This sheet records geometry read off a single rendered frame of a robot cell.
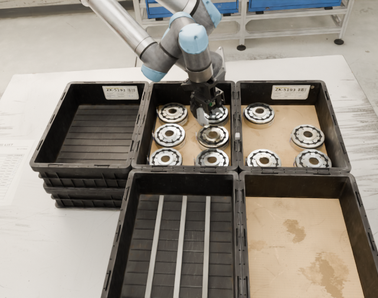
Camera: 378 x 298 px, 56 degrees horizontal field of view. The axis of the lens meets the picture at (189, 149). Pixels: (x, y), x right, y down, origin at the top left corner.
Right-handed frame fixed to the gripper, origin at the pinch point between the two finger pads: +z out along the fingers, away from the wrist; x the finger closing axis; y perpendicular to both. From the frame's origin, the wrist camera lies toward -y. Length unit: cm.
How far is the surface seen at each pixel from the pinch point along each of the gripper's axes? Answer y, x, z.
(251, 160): 24.0, -3.4, -0.3
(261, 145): 20.1, 5.3, 3.7
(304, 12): -84, 169, 76
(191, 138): 2.1, -9.1, 1.0
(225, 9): -125, 124, 62
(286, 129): 21.0, 16.5, 5.3
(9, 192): -32, -66, 5
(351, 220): 55, 0, 0
